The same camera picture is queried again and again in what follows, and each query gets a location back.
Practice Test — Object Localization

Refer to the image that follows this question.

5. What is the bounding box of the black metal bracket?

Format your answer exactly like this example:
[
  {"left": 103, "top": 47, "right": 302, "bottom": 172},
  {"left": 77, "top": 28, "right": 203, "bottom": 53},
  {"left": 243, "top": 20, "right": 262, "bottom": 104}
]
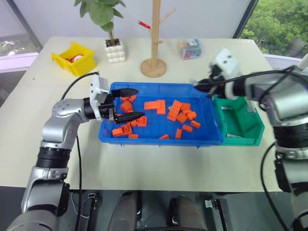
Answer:
[
  {"left": 205, "top": 198, "right": 232, "bottom": 231},
  {"left": 80, "top": 191, "right": 101, "bottom": 231}
]

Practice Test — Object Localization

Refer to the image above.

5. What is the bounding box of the wooden tree stand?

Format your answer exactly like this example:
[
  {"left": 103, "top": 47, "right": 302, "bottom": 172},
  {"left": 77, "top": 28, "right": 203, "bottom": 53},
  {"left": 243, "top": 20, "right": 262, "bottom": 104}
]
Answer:
[{"left": 140, "top": 0, "right": 178, "bottom": 78}]

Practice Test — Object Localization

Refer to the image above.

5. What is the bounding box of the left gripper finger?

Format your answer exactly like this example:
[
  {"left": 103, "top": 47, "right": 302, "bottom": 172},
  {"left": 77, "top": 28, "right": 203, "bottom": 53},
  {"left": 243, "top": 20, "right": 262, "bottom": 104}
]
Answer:
[
  {"left": 115, "top": 111, "right": 145, "bottom": 125},
  {"left": 112, "top": 88, "right": 140, "bottom": 98}
]

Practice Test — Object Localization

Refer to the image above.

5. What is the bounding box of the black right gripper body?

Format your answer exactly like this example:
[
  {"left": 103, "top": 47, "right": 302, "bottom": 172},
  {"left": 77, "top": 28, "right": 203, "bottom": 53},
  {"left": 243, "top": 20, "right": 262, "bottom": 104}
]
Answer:
[{"left": 207, "top": 64, "right": 228, "bottom": 100}]

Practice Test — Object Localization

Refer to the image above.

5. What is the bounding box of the blue plastic bin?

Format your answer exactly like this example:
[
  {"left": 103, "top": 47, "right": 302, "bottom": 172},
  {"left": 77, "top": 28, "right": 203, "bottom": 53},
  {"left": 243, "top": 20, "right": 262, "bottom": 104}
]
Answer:
[{"left": 98, "top": 82, "right": 225, "bottom": 148}]

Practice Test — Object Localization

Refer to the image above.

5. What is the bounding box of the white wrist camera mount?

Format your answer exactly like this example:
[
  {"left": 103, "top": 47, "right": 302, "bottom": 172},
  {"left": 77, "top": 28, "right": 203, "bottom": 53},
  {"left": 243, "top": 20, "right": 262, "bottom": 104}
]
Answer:
[
  {"left": 89, "top": 76, "right": 110, "bottom": 121},
  {"left": 208, "top": 47, "right": 242, "bottom": 100}
]

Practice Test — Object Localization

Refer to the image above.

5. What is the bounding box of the clear box of colourful items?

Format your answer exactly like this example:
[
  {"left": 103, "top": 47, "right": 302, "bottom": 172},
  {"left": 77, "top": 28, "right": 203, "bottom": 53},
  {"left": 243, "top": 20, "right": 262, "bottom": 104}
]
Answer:
[{"left": 176, "top": 38, "right": 203, "bottom": 61}]

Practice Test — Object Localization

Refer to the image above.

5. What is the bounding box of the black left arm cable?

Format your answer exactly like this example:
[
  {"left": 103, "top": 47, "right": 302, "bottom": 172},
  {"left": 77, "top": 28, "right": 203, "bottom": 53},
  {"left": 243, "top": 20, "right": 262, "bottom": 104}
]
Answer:
[{"left": 61, "top": 71, "right": 100, "bottom": 231}]

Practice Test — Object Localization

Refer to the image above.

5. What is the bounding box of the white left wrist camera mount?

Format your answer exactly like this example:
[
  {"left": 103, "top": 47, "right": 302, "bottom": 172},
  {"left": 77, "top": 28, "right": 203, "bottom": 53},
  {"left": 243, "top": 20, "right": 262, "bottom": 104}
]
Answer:
[{"left": 89, "top": 76, "right": 110, "bottom": 121}]

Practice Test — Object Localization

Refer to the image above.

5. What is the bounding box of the long orange brick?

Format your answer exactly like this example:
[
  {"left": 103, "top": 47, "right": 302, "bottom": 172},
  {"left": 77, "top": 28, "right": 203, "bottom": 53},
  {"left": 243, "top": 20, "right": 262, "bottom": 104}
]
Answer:
[{"left": 167, "top": 99, "right": 183, "bottom": 122}]

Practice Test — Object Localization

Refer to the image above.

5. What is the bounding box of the yellow plastic bin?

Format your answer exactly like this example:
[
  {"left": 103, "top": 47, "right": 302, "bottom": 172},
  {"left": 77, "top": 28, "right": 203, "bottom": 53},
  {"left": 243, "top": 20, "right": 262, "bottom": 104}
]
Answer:
[{"left": 51, "top": 41, "right": 97, "bottom": 77}]

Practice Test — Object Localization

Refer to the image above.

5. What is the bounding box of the green plastic bin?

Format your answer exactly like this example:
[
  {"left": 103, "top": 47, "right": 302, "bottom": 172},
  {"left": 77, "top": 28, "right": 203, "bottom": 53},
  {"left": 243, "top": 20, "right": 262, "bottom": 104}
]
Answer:
[{"left": 213, "top": 94, "right": 266, "bottom": 147}]

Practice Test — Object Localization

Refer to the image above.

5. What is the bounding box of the white red round item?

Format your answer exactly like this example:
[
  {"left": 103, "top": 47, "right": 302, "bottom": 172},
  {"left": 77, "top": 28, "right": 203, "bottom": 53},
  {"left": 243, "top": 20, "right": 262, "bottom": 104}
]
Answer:
[{"left": 65, "top": 55, "right": 84, "bottom": 64}]

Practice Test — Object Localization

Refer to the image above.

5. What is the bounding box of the green leafy plant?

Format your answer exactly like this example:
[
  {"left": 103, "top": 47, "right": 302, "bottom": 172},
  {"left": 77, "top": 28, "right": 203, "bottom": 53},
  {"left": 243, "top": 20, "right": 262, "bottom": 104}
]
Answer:
[{"left": 73, "top": 0, "right": 127, "bottom": 41}]

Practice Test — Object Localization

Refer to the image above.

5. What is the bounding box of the black window frame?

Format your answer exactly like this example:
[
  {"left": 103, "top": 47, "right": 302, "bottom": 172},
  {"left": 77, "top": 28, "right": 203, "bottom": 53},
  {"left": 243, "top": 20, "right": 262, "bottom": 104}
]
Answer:
[{"left": 231, "top": 0, "right": 260, "bottom": 39}]

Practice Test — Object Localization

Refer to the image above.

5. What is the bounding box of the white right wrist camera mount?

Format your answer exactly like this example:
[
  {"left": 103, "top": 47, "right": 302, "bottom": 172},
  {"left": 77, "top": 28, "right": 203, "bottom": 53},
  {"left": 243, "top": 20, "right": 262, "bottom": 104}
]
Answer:
[{"left": 208, "top": 47, "right": 242, "bottom": 100}]

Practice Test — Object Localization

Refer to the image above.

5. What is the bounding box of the white bubble plant pot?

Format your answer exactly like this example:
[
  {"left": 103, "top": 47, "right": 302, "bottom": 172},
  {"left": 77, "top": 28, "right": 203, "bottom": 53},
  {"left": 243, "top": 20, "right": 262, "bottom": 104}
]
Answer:
[{"left": 104, "top": 38, "right": 127, "bottom": 64}]

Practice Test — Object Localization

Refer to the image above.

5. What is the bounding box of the wide orange brick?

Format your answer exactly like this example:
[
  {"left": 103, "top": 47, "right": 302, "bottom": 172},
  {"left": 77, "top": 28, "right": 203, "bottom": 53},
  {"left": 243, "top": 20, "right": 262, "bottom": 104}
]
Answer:
[
  {"left": 143, "top": 101, "right": 160, "bottom": 111},
  {"left": 112, "top": 125, "right": 134, "bottom": 138}
]

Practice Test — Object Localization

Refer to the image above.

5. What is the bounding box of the dark rounded shape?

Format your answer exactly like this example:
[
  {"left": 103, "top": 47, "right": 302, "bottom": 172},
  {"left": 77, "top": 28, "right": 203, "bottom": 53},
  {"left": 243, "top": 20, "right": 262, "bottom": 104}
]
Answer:
[
  {"left": 167, "top": 195, "right": 208, "bottom": 231},
  {"left": 112, "top": 191, "right": 143, "bottom": 231}
]

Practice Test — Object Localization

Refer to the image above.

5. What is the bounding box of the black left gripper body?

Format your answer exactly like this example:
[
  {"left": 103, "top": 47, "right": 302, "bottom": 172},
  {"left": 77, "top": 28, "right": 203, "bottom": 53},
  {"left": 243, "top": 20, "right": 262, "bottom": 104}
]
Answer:
[{"left": 98, "top": 93, "right": 119, "bottom": 124}]

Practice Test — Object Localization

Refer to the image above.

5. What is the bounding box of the small red white cylinder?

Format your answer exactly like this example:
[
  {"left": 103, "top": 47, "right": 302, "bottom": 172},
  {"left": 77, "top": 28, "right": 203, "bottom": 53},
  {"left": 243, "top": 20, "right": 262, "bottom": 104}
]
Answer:
[{"left": 137, "top": 20, "right": 153, "bottom": 30}]

